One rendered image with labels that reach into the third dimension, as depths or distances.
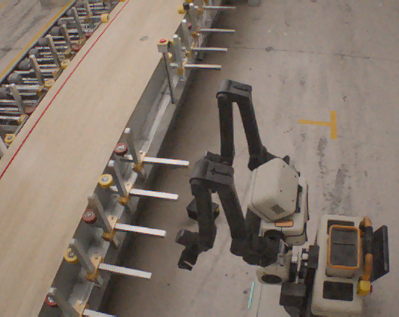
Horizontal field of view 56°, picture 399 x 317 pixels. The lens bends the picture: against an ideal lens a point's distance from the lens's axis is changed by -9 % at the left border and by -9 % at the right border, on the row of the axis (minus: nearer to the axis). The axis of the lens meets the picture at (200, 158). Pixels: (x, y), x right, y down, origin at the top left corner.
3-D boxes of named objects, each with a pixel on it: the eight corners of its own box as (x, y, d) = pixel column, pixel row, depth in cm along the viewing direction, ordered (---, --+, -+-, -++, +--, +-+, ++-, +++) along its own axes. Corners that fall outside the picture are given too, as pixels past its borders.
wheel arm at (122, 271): (153, 276, 194) (151, 272, 191) (151, 281, 192) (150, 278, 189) (75, 260, 204) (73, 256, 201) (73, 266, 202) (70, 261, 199)
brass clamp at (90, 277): (105, 260, 203) (103, 256, 199) (97, 283, 194) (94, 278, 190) (94, 259, 204) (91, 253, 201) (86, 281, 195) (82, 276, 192)
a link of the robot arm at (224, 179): (228, 181, 122) (234, 156, 128) (185, 180, 126) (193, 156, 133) (251, 257, 152) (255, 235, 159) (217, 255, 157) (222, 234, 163)
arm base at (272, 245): (276, 261, 149) (280, 235, 157) (260, 253, 147) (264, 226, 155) (262, 269, 155) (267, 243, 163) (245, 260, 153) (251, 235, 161)
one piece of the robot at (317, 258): (346, 272, 250) (375, 192, 190) (341, 352, 214) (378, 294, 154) (296, 267, 257) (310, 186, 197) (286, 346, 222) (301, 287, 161)
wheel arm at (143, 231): (166, 234, 211) (165, 229, 208) (165, 240, 209) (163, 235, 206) (92, 222, 221) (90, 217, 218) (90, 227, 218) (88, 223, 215)
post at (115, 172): (135, 214, 244) (115, 159, 209) (134, 219, 242) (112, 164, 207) (130, 213, 245) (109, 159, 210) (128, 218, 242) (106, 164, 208)
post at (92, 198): (120, 245, 224) (95, 192, 190) (119, 250, 222) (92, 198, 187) (115, 244, 225) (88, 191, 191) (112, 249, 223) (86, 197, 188)
